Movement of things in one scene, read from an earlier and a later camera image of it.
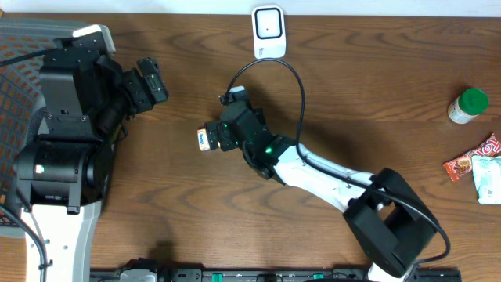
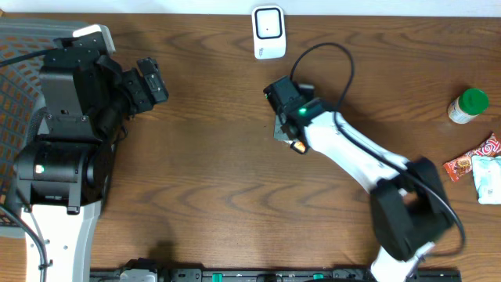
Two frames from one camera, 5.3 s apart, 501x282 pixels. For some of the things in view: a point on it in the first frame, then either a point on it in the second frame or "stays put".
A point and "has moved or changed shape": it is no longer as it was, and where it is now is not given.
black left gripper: (135, 100) stays put
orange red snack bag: (461, 166) stays put
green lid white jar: (470, 104) stays put
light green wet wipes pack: (487, 177) stays put
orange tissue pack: (203, 140) has moved or changed shape
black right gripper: (223, 140) → (278, 128)
